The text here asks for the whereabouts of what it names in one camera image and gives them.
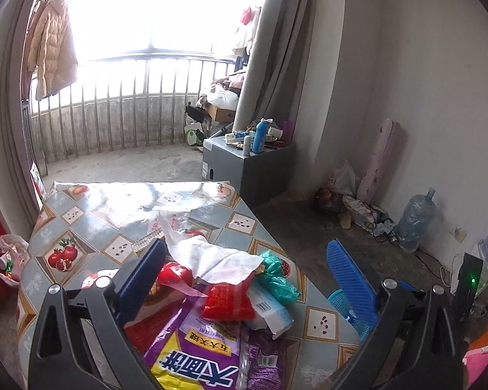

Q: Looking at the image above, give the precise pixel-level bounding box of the pile of clothes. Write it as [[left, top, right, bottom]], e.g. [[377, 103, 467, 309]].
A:
[[197, 69, 249, 108]]

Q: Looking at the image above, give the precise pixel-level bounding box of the pink plastic bag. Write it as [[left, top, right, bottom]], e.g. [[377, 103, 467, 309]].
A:
[[461, 325, 488, 386]]

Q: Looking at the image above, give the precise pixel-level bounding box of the clear plastic bag with items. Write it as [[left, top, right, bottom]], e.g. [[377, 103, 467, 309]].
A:
[[0, 234, 30, 289]]

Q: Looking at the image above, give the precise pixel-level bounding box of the grey curtain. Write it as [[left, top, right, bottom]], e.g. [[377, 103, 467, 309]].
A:
[[232, 0, 346, 133]]

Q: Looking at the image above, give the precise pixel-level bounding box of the white plastic bag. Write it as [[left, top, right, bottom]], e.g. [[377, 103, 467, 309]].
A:
[[327, 160, 360, 196]]

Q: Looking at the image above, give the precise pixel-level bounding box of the white paper towel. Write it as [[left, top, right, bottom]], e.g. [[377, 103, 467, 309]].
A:
[[156, 211, 261, 285]]

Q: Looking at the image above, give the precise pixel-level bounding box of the grey cabinet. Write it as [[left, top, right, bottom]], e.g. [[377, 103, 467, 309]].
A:
[[202, 135, 297, 208]]

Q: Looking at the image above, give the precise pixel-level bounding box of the table with patterned cloth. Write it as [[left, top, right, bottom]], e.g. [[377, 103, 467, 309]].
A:
[[16, 181, 360, 390]]

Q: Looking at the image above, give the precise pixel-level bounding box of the metal balcony railing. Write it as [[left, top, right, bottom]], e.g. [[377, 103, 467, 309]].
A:
[[22, 55, 237, 164]]

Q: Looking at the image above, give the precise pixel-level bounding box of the blue water jug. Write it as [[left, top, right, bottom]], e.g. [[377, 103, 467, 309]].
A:
[[395, 188, 437, 253]]

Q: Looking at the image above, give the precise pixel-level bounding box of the dark snack wrapper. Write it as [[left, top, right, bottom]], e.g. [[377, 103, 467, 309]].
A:
[[315, 187, 342, 213]]

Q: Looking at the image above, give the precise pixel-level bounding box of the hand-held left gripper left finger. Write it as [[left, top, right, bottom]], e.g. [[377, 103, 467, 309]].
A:
[[28, 238, 167, 390]]

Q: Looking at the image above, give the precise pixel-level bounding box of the white hanging garment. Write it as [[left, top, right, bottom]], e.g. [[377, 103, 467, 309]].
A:
[[232, 6, 262, 57]]

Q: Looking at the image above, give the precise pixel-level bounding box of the small purple packet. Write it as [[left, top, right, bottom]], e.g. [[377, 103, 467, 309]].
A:
[[240, 329, 287, 390]]

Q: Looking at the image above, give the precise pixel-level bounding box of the pink rolled mat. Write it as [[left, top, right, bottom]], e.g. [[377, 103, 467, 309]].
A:
[[357, 119, 402, 206]]

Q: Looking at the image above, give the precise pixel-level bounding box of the teal plastic bag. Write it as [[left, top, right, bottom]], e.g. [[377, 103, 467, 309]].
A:
[[258, 251, 302, 305]]

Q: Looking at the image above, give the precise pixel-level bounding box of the blue bottle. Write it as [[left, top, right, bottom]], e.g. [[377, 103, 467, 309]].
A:
[[252, 119, 271, 154]]

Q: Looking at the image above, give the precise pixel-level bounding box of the beige down jacket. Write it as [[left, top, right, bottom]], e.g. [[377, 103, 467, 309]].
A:
[[24, 0, 79, 100]]

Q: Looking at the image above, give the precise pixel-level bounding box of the red snack packet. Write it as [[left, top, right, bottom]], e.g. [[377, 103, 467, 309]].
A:
[[201, 268, 257, 321]]

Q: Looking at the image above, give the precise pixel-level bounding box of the red white plastic wrapper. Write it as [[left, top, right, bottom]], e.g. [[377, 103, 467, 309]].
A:
[[124, 261, 208, 352]]

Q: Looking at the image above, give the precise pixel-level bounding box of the purple yellow snack bag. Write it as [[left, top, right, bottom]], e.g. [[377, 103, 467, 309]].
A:
[[142, 309, 251, 390]]

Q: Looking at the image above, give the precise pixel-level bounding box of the cardboard box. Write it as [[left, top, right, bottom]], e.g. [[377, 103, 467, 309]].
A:
[[203, 101, 238, 124]]

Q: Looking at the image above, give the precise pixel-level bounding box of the blue plastic basket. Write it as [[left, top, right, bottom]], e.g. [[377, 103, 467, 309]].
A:
[[326, 288, 377, 341]]

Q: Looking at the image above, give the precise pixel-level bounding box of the black device with green light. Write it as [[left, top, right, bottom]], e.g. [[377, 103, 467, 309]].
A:
[[455, 252, 484, 321]]

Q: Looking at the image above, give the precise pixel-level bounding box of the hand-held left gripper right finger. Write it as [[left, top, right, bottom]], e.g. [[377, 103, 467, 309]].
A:
[[326, 239, 470, 390]]

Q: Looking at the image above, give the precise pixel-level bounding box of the black cable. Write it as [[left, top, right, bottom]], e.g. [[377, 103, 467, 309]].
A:
[[364, 207, 397, 240]]

